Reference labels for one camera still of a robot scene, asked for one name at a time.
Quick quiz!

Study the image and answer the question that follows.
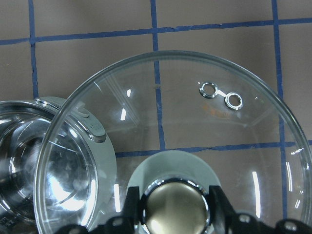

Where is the glass pot lid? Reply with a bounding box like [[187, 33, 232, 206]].
[[42, 51, 312, 234]]

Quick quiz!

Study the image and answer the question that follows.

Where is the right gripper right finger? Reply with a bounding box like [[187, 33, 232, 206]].
[[208, 185, 312, 234]]

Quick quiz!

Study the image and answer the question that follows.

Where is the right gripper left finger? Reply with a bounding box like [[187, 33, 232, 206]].
[[58, 186, 140, 234]]

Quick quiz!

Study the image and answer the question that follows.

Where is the pale green cooking pot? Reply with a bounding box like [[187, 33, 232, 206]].
[[0, 97, 117, 234]]

